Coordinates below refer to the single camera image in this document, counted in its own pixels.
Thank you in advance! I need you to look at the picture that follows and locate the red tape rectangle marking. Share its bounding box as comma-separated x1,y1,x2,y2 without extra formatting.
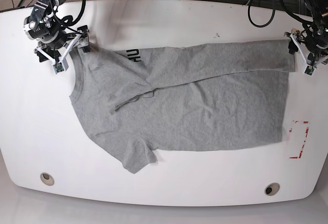
288,120,310,159

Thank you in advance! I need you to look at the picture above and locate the table grommet hole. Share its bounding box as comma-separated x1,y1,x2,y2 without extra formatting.
264,182,280,196
40,173,54,186

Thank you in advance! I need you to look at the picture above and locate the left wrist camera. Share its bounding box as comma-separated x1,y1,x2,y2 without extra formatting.
304,65,317,76

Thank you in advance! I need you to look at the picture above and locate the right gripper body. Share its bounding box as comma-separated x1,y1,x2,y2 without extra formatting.
34,25,90,65

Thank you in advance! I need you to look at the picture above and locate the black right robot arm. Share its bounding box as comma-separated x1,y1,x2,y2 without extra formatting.
24,0,90,74

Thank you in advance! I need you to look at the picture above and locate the grey t-shirt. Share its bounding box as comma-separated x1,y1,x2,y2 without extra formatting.
70,39,295,173

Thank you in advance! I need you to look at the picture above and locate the right table grommet hole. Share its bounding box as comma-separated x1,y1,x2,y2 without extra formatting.
264,182,280,196

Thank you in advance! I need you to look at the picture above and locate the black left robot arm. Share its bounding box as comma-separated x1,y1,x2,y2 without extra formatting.
279,0,327,75

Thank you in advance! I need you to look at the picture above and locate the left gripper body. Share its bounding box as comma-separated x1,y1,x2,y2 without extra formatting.
284,28,327,73

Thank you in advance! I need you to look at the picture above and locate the left table grommet hole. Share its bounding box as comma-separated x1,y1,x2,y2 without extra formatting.
40,173,54,186

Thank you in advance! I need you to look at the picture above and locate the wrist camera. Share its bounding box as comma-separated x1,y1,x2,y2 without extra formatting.
304,65,317,76
52,60,69,74

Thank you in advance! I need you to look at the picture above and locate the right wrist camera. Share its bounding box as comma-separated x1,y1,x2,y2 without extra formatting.
52,60,69,74

